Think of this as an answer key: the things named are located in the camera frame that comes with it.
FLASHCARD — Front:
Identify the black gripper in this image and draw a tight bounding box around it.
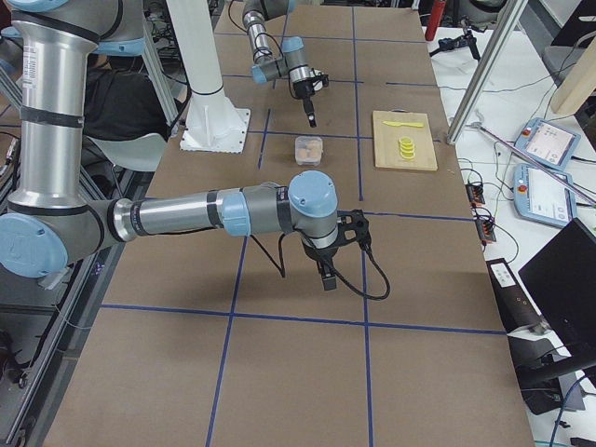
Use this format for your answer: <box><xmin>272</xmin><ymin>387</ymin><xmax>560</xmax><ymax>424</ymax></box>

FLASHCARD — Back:
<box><xmin>291</xmin><ymin>77</ymin><xmax>318</xmax><ymax>128</ymax></box>

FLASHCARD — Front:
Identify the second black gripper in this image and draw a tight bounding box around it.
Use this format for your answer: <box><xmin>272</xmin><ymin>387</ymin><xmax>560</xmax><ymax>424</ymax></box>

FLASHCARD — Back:
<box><xmin>303</xmin><ymin>240</ymin><xmax>338</xmax><ymax>291</ymax></box>

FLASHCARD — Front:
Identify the clear plastic egg box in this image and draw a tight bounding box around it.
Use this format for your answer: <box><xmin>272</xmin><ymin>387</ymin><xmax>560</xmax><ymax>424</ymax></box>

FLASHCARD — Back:
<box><xmin>294</xmin><ymin>136</ymin><xmax>323</xmax><ymax>166</ymax></box>

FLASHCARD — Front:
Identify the yellow plastic knife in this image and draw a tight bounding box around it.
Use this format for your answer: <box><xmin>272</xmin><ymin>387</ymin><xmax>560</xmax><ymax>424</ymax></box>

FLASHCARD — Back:
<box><xmin>382</xmin><ymin>120</ymin><xmax>425</xmax><ymax>129</ymax></box>

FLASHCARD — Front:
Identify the bamboo cutting board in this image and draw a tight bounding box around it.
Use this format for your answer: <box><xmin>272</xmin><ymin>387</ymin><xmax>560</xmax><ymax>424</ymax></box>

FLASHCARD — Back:
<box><xmin>372</xmin><ymin>111</ymin><xmax>438</xmax><ymax>171</ymax></box>

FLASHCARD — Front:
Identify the red cylinder bottle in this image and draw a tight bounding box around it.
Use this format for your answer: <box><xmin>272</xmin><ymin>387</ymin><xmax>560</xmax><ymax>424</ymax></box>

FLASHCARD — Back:
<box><xmin>425</xmin><ymin>0</ymin><xmax>446</xmax><ymax>42</ymax></box>

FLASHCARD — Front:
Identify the orange electronics board near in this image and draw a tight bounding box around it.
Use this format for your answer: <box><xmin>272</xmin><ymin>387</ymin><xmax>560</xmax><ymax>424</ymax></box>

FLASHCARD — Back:
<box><xmin>474</xmin><ymin>215</ymin><xmax>496</xmax><ymax>246</ymax></box>

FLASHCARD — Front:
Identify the orange electronics board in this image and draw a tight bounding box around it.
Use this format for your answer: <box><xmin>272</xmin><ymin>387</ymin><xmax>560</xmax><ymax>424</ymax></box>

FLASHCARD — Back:
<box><xmin>474</xmin><ymin>215</ymin><xmax>496</xmax><ymax>246</ymax></box>
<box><xmin>465</xmin><ymin>183</ymin><xmax>485</xmax><ymax>208</ymax></box>

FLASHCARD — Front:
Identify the orange electronics board far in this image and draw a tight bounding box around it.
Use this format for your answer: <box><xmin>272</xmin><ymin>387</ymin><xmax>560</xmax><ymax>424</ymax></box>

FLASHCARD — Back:
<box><xmin>465</xmin><ymin>183</ymin><xmax>485</xmax><ymax>208</ymax></box>

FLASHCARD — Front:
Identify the black tripod leg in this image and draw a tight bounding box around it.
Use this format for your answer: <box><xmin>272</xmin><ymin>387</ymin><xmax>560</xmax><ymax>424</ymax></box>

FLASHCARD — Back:
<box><xmin>429</xmin><ymin>19</ymin><xmax>484</xmax><ymax>62</ymax></box>

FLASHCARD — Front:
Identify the white plastic chair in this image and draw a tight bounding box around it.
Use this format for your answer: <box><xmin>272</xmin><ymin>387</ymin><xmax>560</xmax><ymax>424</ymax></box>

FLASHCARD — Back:
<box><xmin>90</xmin><ymin>133</ymin><xmax>167</xmax><ymax>172</ymax></box>

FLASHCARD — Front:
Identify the seated person in black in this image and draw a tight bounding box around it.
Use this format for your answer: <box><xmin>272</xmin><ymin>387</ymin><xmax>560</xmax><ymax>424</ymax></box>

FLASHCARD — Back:
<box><xmin>83</xmin><ymin>54</ymin><xmax>169</xmax><ymax>142</ymax></box>

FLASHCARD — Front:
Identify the black device with label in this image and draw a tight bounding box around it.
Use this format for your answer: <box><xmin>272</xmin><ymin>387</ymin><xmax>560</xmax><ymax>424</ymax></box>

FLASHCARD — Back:
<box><xmin>486</xmin><ymin>258</ymin><xmax>550</xmax><ymax>335</ymax></box>

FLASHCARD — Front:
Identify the blue teach pendant near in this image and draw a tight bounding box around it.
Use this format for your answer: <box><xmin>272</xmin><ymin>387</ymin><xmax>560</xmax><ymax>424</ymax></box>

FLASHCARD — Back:
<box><xmin>513</xmin><ymin>164</ymin><xmax>577</xmax><ymax>228</ymax></box>

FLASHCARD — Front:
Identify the blue teach pendant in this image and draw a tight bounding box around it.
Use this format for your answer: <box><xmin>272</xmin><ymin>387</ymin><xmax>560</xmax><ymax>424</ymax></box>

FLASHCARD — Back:
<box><xmin>513</xmin><ymin>164</ymin><xmax>577</xmax><ymax>228</ymax></box>
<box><xmin>514</xmin><ymin>118</ymin><xmax>580</xmax><ymax>170</ymax></box>

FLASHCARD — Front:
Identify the black monitor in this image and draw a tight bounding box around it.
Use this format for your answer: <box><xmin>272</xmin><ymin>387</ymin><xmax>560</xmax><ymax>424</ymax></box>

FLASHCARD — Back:
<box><xmin>519</xmin><ymin>218</ymin><xmax>595</xmax><ymax>347</ymax></box>

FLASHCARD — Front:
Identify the blue teach pendant far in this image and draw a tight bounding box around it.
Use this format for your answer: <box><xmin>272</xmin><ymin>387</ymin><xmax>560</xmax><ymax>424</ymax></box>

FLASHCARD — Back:
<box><xmin>514</xmin><ymin>118</ymin><xmax>580</xmax><ymax>170</ymax></box>

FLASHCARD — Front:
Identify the metal reacher grabber stick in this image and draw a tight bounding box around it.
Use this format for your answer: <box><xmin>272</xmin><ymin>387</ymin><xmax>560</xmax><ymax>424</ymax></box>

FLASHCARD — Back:
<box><xmin>467</xmin><ymin>121</ymin><xmax>595</xmax><ymax>208</ymax></box>

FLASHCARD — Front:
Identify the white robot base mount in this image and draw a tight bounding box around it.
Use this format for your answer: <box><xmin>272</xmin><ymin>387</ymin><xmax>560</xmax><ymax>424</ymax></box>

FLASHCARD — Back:
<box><xmin>169</xmin><ymin>1</ymin><xmax>251</xmax><ymax>154</ymax></box>

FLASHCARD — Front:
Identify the aluminium frame post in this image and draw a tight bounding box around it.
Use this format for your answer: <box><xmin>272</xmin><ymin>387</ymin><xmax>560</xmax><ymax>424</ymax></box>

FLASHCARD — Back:
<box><xmin>446</xmin><ymin>0</ymin><xmax>528</xmax><ymax>144</ymax></box>

